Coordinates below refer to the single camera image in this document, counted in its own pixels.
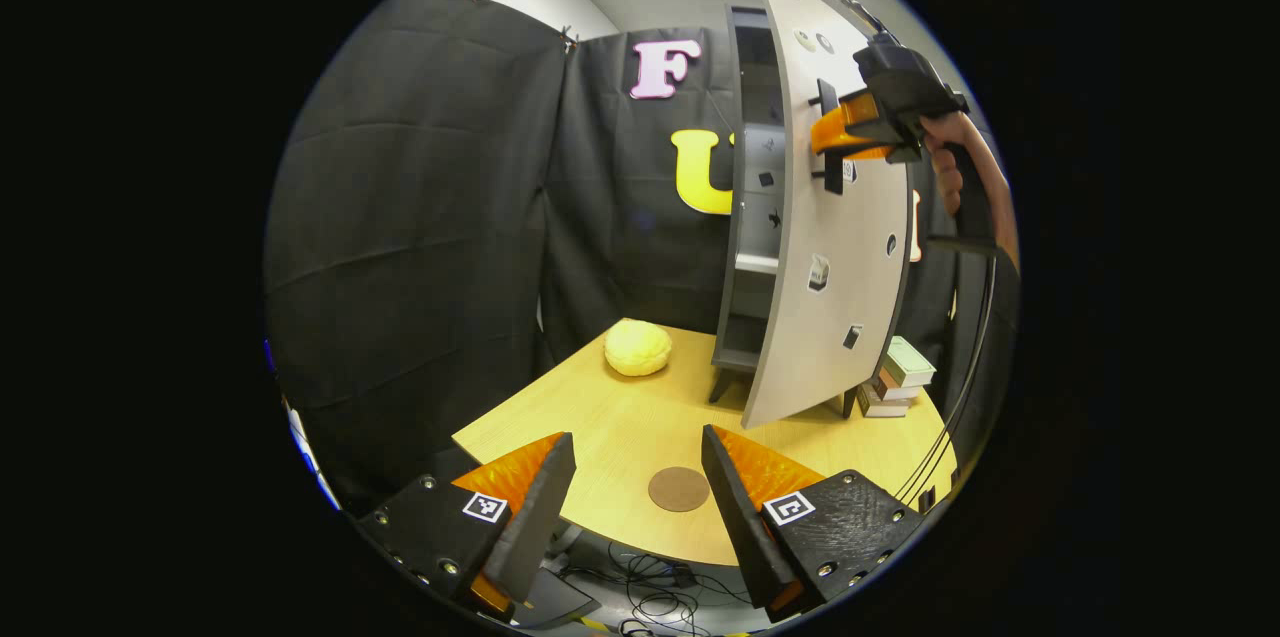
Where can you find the brown book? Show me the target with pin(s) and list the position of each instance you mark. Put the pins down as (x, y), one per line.
(895, 385)

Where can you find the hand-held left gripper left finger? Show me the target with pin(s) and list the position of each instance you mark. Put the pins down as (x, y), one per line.
(535, 517)

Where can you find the black backdrop cloth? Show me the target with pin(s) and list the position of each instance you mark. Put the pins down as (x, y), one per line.
(420, 217)

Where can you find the yellow foam ball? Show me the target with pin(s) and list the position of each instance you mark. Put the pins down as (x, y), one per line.
(638, 347)

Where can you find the green book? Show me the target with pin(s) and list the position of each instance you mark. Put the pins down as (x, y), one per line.
(910, 360)

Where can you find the grey cabinet shelf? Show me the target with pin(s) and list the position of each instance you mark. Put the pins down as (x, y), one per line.
(757, 263)

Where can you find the round brown coaster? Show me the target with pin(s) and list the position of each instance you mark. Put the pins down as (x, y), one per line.
(679, 489)

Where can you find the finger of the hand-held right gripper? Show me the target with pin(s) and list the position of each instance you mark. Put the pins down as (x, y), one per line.
(845, 122)
(872, 153)

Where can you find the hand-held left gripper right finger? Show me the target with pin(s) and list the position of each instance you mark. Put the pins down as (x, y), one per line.
(735, 517)

